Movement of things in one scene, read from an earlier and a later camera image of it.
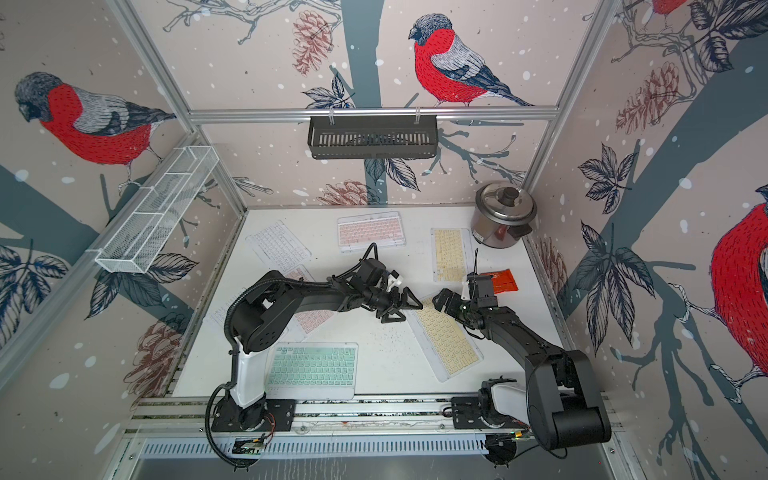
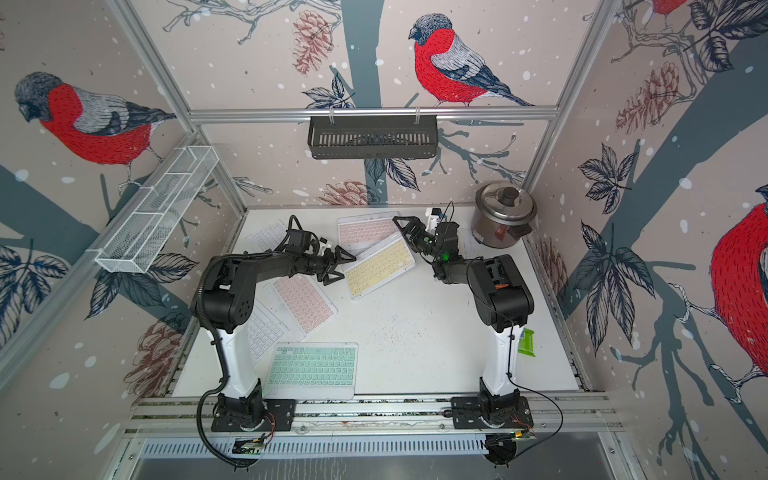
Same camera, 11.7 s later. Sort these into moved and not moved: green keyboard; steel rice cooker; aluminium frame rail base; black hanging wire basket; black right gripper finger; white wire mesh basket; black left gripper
Moved: black right gripper finger; black left gripper
Not moved: black hanging wire basket; aluminium frame rail base; steel rice cooker; white wire mesh basket; green keyboard
